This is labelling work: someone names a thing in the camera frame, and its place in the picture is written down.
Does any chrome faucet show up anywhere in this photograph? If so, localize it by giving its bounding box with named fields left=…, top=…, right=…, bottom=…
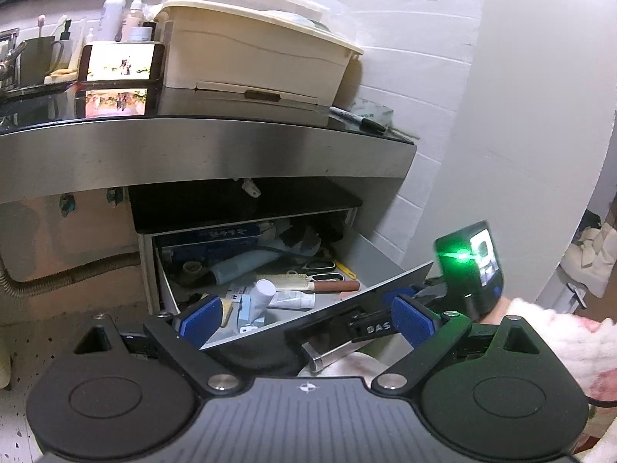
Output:
left=0, top=28, right=27, bottom=90

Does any right hand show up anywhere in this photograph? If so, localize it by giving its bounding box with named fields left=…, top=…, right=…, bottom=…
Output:
left=480, top=297, right=511, bottom=325

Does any white toothpaste tube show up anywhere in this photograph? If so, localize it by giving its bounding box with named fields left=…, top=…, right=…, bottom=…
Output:
left=268, top=291, right=316, bottom=311

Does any cream plastic storage box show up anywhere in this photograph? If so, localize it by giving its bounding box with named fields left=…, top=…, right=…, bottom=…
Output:
left=155, top=0, right=364, bottom=106

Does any steel edged black countertop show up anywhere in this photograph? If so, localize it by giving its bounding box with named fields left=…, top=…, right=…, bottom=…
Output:
left=1, top=86, right=416, bottom=203

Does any grey mug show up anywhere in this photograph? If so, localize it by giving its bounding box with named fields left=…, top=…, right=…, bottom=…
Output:
left=19, top=35, right=65, bottom=87

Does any right forearm white fleece sleeve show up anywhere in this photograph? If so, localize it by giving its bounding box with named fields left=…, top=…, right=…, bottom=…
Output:
left=505, top=299, right=616, bottom=409

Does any blue box in drawer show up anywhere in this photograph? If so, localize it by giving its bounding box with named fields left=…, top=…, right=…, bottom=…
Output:
left=155, top=221, right=276, bottom=264

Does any smartphone with lit screen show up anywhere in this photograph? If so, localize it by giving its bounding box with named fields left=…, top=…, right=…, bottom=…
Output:
left=78, top=42, right=165, bottom=83

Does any yellow handled tool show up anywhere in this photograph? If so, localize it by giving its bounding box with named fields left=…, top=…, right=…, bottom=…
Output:
left=334, top=259, right=357, bottom=280

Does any wooden handled hair brush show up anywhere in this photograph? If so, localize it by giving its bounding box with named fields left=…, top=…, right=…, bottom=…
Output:
left=257, top=274, right=361, bottom=294

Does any black marker pen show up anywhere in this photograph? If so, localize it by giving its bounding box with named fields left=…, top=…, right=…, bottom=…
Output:
left=329, top=106, right=387, bottom=136

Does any flexible metal drain hose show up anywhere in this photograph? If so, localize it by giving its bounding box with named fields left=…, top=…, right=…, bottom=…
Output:
left=0, top=250, right=142, bottom=300

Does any light blue tube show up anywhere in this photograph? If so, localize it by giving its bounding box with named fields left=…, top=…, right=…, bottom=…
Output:
left=209, top=249, right=282, bottom=286

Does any black camera box with screen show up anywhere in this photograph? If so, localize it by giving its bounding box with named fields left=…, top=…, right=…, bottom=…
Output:
left=434, top=221, right=504, bottom=321

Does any black vanity drawer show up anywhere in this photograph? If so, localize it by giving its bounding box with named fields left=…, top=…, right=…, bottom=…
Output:
left=129, top=178, right=431, bottom=375

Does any white cap bottle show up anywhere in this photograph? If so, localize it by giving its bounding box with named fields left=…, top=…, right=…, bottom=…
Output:
left=249, top=279, right=277, bottom=322

